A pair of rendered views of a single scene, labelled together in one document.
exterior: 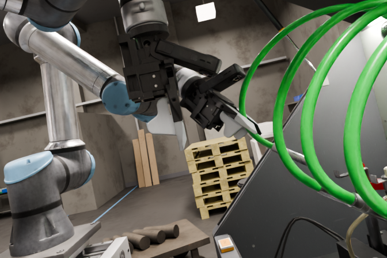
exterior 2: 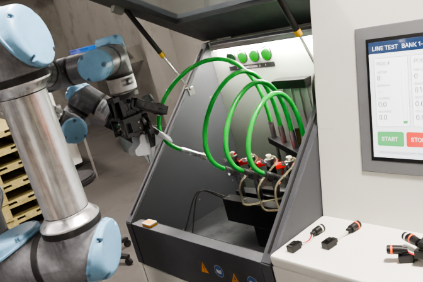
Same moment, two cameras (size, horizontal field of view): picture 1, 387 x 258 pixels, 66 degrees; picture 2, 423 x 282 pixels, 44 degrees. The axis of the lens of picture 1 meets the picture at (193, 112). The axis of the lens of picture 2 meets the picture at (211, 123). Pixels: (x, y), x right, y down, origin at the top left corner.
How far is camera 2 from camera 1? 1.07 m
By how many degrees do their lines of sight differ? 37
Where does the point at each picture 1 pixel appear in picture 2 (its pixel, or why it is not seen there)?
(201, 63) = (159, 109)
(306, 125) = (226, 143)
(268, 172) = (162, 167)
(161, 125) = (143, 150)
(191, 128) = not seen: outside the picture
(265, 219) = (163, 202)
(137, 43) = (123, 101)
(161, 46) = (138, 102)
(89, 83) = not seen: hidden behind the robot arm
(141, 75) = (131, 122)
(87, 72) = not seen: hidden behind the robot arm
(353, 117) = (248, 141)
